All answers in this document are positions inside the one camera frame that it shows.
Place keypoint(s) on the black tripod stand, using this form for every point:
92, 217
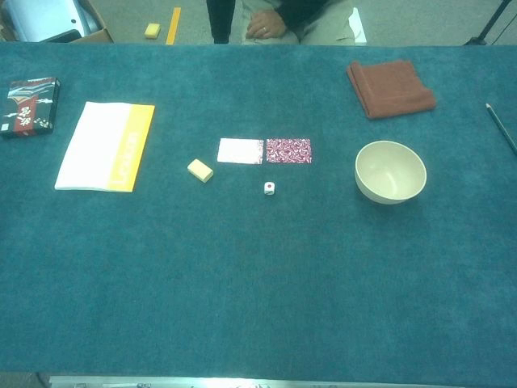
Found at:
486, 28

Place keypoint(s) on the yellow sponge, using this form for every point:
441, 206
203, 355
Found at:
152, 30

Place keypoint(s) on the white and orange booklet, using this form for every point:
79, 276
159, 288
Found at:
106, 146

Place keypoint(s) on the red patterned playing card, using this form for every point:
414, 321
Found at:
288, 151

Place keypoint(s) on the pale yellow eraser block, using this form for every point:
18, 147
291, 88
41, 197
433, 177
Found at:
200, 169

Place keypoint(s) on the seated person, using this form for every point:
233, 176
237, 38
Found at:
282, 20

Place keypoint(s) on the white paper sheet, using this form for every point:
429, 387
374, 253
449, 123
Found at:
358, 26

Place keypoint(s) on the folded brown cloth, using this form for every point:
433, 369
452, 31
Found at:
389, 89

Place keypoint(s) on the orange floor tape strip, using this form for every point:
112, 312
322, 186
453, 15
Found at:
173, 26

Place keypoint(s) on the white die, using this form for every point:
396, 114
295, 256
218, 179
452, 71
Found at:
269, 188

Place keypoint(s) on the grey plastic bin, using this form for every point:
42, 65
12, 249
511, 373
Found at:
44, 18

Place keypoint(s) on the white face-up playing card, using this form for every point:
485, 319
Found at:
239, 151

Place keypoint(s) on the black playing card box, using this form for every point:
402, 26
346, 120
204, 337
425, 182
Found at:
30, 106

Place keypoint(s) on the dark pencil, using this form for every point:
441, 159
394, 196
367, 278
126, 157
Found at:
502, 127

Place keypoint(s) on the green felt table mat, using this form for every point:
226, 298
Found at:
258, 258

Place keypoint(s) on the cream ceramic bowl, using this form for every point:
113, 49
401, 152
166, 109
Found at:
390, 171

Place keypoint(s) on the cardboard box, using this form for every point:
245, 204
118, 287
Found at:
91, 35

